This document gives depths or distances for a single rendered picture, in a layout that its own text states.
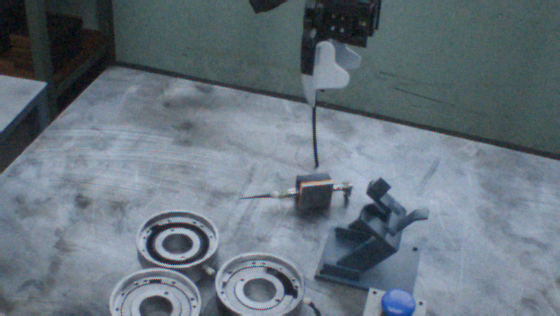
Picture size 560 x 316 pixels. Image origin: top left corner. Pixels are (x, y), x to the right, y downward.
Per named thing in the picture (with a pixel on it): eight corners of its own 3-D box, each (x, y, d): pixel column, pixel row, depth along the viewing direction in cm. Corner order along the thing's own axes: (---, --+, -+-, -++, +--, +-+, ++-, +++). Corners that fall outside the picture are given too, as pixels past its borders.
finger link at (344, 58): (355, 99, 85) (359, 41, 79) (313, 90, 86) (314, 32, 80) (361, 86, 87) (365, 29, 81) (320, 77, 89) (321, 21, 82)
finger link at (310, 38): (309, 78, 77) (318, 7, 73) (297, 76, 77) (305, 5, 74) (319, 70, 81) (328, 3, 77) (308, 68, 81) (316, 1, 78)
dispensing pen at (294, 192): (237, 180, 88) (351, 169, 92) (236, 203, 91) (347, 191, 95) (240, 190, 86) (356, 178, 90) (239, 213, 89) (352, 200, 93)
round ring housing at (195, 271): (121, 259, 80) (118, 237, 77) (178, 220, 87) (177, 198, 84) (178, 303, 75) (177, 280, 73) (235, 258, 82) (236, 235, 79)
